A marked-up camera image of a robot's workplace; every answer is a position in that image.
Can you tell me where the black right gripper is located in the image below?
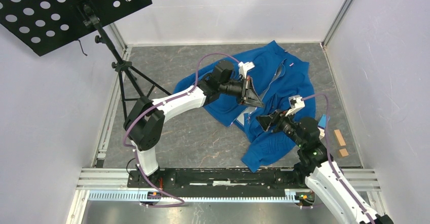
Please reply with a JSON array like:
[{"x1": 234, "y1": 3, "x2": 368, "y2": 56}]
[{"x1": 255, "y1": 106, "x2": 305, "y2": 147}]

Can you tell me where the aluminium frame rail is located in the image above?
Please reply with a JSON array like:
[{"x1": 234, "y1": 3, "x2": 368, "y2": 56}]
[{"x1": 75, "y1": 168, "x2": 382, "y2": 203}]

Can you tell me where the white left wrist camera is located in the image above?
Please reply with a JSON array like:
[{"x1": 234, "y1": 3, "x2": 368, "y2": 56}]
[{"x1": 238, "y1": 62, "x2": 255, "y2": 78}]

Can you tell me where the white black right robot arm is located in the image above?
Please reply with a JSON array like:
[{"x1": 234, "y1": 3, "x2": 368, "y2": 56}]
[{"x1": 257, "y1": 110, "x2": 393, "y2": 223}]

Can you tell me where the small blue block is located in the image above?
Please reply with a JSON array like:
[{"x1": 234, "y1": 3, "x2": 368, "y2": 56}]
[{"x1": 318, "y1": 114, "x2": 330, "y2": 130}]

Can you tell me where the black perforated music stand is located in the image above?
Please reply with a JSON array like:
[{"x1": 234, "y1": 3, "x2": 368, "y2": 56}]
[{"x1": 1, "y1": 0, "x2": 161, "y2": 104}]

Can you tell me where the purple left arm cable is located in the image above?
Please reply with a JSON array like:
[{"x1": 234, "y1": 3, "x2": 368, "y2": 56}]
[{"x1": 122, "y1": 52, "x2": 241, "y2": 209}]

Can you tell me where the blue zip-up jacket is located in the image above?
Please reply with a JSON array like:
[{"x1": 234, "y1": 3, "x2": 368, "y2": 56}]
[{"x1": 173, "y1": 40, "x2": 316, "y2": 173}]

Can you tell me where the small wooden block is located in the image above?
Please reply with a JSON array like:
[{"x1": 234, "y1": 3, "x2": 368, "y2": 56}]
[{"x1": 337, "y1": 148, "x2": 349, "y2": 158}]

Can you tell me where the long wooden block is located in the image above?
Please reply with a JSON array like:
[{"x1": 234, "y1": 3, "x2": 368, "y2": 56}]
[{"x1": 334, "y1": 129, "x2": 346, "y2": 147}]

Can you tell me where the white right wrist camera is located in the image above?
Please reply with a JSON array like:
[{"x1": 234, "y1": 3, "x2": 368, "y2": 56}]
[{"x1": 286, "y1": 95, "x2": 305, "y2": 116}]

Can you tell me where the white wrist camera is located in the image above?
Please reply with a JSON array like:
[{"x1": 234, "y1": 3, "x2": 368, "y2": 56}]
[
  {"x1": 286, "y1": 95, "x2": 305, "y2": 116},
  {"x1": 238, "y1": 62, "x2": 255, "y2": 78}
]

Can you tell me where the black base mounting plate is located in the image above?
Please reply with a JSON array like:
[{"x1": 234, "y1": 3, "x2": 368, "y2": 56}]
[{"x1": 148, "y1": 167, "x2": 311, "y2": 198}]

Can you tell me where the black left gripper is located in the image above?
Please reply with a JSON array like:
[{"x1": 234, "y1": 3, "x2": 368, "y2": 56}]
[{"x1": 219, "y1": 76, "x2": 264, "y2": 109}]

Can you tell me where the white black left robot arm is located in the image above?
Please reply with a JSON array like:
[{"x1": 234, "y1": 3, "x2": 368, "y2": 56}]
[{"x1": 124, "y1": 60, "x2": 264, "y2": 187}]

